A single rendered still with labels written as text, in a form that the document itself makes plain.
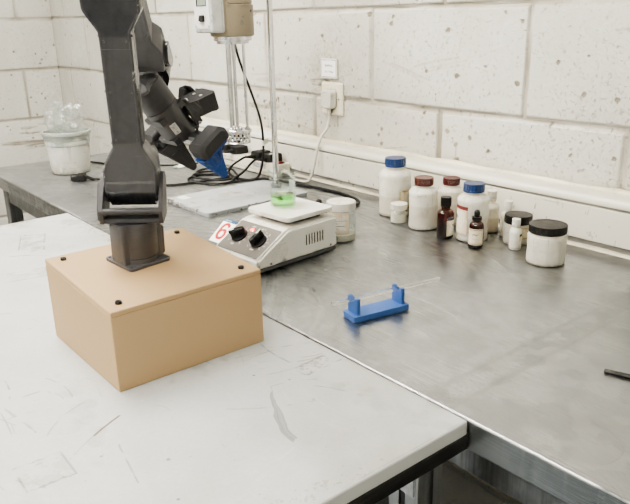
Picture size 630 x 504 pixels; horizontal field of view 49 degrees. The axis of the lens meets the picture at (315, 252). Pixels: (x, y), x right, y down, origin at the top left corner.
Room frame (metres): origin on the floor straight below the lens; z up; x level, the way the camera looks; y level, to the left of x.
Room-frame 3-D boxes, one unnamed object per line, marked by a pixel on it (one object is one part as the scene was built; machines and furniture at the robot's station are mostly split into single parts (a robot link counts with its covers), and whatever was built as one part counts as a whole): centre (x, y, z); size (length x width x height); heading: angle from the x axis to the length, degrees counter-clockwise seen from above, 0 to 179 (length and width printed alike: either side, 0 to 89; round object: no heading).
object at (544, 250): (1.19, -0.42, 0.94); 0.07 x 0.07 x 0.07
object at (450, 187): (1.46, -0.29, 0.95); 0.06 x 0.06 x 0.10
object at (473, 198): (1.34, -0.32, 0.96); 0.06 x 0.06 x 0.11
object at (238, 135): (1.72, 0.18, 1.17); 0.07 x 0.07 x 0.25
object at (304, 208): (1.29, 0.05, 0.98); 0.12 x 0.12 x 0.01; 44
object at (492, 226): (1.39, -0.36, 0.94); 0.03 x 0.03 x 0.09
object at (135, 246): (0.92, 0.24, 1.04); 0.07 x 0.07 x 0.06; 46
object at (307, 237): (1.27, 0.06, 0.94); 0.22 x 0.13 x 0.08; 134
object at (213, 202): (1.71, 0.19, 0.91); 0.30 x 0.20 x 0.01; 129
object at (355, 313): (0.98, -0.09, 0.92); 0.10 x 0.03 x 0.04; 119
